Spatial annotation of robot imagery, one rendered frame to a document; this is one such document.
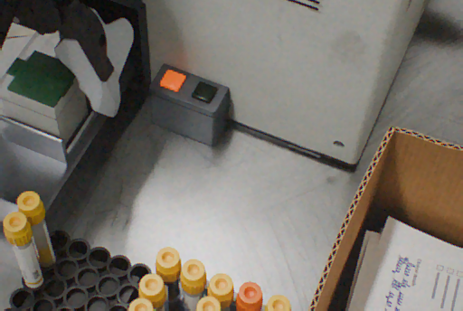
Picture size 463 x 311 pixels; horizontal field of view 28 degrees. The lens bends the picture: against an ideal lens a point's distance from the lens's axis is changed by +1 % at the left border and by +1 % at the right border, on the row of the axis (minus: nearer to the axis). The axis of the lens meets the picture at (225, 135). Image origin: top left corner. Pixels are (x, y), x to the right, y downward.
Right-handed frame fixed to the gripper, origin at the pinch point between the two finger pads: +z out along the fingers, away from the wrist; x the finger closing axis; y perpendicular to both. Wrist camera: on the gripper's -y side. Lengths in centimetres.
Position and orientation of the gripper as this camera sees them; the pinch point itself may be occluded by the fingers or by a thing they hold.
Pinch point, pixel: (42, 91)
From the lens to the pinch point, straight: 70.4
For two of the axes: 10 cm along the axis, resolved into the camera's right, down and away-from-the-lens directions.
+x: -9.1, -3.5, 2.1
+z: -0.2, 5.6, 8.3
